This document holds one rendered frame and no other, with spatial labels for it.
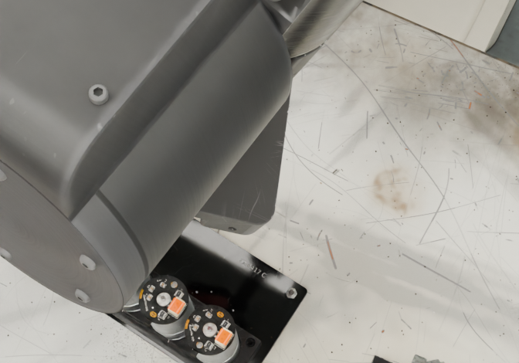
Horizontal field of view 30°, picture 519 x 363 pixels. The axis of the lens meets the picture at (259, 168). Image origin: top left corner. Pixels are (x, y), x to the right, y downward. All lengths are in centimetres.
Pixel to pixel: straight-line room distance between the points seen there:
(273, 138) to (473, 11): 92
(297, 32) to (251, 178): 7
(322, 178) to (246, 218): 29
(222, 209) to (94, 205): 12
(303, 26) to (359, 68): 38
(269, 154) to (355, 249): 27
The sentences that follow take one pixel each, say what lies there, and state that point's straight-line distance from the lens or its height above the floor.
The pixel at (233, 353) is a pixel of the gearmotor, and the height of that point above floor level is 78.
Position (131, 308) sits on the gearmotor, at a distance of 53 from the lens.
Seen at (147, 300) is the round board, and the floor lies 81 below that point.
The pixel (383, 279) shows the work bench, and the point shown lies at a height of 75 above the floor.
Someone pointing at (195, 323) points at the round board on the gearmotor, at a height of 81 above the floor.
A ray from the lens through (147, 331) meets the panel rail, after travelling 49.
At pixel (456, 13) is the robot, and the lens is 120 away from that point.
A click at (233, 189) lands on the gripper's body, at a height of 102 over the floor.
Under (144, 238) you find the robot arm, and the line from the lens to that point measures 17.
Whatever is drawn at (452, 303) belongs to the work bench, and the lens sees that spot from 56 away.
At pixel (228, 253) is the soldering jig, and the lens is 55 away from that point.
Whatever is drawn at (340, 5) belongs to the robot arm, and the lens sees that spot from 22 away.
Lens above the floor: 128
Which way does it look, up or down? 69 degrees down
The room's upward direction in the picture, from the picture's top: 6 degrees counter-clockwise
